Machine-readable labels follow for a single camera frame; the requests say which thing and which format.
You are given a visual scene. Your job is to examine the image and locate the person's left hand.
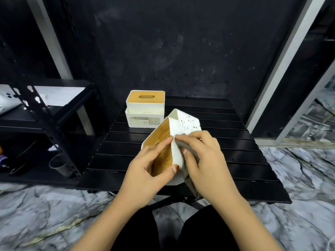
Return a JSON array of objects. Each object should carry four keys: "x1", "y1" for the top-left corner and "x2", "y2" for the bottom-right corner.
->
[{"x1": 116, "y1": 136, "x2": 180, "y2": 210}]

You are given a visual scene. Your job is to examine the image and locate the white handheld controller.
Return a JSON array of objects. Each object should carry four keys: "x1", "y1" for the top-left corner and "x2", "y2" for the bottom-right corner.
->
[{"x1": 0, "y1": 85, "x2": 22, "y2": 115}]

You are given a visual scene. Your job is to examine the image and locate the black metal shelf rack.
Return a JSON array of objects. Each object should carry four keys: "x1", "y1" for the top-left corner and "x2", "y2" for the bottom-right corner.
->
[{"x1": 0, "y1": 0, "x2": 99, "y2": 187}]

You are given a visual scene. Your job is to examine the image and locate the person's black trousers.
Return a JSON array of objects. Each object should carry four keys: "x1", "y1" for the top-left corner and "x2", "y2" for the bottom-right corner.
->
[{"x1": 110, "y1": 204, "x2": 233, "y2": 251}]

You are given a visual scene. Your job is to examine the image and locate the grey cleaning cloth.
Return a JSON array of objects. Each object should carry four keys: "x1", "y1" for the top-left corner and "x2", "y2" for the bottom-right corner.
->
[{"x1": 174, "y1": 138, "x2": 203, "y2": 200}]

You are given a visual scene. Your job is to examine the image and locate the black table leg frame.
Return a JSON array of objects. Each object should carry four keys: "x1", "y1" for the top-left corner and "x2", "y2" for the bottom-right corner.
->
[{"x1": 148, "y1": 195, "x2": 204, "y2": 211}]

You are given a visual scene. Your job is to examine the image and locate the white door frame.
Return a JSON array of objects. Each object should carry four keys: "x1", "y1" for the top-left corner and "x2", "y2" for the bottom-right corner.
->
[{"x1": 246, "y1": 0, "x2": 335, "y2": 148}]

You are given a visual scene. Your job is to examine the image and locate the white frame post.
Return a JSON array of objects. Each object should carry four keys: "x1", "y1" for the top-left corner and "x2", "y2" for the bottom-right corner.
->
[{"x1": 25, "y1": 0, "x2": 95, "y2": 136}]

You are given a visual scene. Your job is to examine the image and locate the person's left forearm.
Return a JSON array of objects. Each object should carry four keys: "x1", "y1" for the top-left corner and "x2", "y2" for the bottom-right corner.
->
[{"x1": 70, "y1": 195, "x2": 144, "y2": 251}]

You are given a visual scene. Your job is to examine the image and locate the white board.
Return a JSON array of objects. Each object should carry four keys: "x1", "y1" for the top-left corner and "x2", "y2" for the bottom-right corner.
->
[{"x1": 34, "y1": 86, "x2": 86, "y2": 107}]

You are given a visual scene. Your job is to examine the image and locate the grey metal cup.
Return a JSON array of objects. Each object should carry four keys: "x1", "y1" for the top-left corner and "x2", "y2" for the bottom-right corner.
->
[{"x1": 49, "y1": 153, "x2": 74, "y2": 178}]

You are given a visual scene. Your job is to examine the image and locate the person's right hand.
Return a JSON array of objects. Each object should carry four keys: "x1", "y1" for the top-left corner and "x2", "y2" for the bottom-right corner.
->
[{"x1": 174, "y1": 130, "x2": 243, "y2": 207}]

